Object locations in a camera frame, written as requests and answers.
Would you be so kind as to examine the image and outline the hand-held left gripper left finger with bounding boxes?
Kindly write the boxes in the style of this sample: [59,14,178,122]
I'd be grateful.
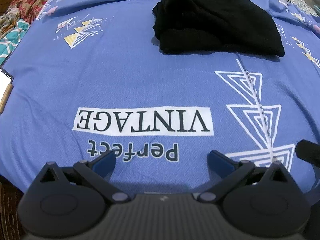
[34,151,131,203]

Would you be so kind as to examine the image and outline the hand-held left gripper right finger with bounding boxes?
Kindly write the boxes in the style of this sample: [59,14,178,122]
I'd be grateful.
[199,149,292,203]

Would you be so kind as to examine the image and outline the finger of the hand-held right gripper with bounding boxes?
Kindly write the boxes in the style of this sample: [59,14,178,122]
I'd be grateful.
[295,139,320,171]

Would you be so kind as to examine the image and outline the black pants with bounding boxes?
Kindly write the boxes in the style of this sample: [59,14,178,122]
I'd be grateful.
[152,0,285,58]

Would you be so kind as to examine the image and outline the blue printed bedsheet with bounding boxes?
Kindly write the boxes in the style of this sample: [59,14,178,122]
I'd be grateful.
[0,0,320,198]

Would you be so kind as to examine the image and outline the brown phone stand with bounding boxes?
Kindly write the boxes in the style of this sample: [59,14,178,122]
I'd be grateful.
[0,84,13,113]

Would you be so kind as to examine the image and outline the smartphone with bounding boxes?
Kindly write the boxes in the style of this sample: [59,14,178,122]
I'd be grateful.
[0,66,13,105]

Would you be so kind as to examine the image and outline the teal patterned cloth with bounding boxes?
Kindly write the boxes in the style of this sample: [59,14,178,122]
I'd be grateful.
[0,21,31,64]

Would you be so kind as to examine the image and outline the brown carved wooden bed frame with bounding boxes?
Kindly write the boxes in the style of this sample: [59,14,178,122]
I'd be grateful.
[0,179,27,240]

